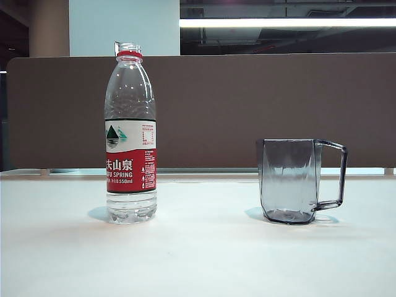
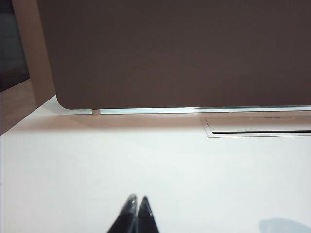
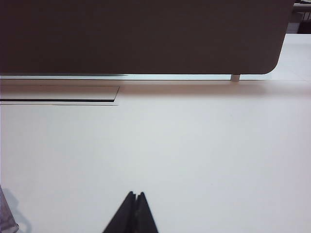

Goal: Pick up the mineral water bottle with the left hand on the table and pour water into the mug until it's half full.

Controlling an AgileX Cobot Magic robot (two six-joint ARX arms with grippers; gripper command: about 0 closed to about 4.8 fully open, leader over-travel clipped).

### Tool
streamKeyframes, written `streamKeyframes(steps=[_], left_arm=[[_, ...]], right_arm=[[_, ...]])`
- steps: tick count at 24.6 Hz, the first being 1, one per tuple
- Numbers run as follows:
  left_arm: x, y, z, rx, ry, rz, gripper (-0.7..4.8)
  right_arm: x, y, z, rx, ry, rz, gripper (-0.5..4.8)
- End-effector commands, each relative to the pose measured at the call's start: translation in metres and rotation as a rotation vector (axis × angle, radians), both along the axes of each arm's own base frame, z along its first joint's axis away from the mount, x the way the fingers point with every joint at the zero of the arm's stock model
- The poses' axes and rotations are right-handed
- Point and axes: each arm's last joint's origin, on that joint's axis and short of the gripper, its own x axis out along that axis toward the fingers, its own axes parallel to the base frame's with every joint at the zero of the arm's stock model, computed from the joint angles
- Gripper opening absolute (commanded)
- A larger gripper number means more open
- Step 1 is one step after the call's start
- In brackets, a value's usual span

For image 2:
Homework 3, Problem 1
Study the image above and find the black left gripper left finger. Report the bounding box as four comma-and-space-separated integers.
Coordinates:
106, 193, 139, 233

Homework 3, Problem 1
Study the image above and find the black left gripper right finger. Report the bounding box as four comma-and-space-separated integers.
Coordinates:
137, 195, 160, 233

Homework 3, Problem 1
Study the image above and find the brown desk partition panel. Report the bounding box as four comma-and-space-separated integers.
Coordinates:
36, 0, 311, 110

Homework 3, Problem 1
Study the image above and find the aluminium partition base rail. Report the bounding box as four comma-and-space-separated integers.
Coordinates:
62, 105, 311, 115

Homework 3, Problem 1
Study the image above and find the white desk cable slot cover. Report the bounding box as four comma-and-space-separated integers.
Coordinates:
200, 116, 311, 138

